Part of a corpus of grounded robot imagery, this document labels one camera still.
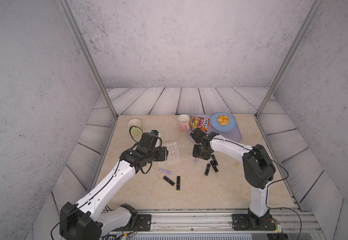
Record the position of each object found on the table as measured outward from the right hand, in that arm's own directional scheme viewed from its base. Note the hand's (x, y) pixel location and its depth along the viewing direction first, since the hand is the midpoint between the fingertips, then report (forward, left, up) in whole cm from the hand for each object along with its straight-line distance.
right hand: (197, 156), depth 92 cm
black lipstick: (-14, +16, -4) cm, 22 cm away
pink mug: (+27, +8, +4) cm, 28 cm away
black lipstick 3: (-5, -10, -4) cm, 12 cm away
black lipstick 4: (-1, -11, -4) cm, 12 cm away
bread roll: (+32, -22, -2) cm, 38 cm away
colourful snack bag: (+28, -3, -1) cm, 29 cm away
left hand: (-6, +17, +14) cm, 23 cm away
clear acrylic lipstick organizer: (+7, +15, -3) cm, 17 cm away
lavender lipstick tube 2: (-9, +17, -3) cm, 19 cm away
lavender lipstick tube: (-1, +1, -5) cm, 5 cm away
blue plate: (+27, -26, -4) cm, 38 cm away
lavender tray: (+20, -28, -5) cm, 35 cm away
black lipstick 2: (-7, -6, -5) cm, 10 cm away
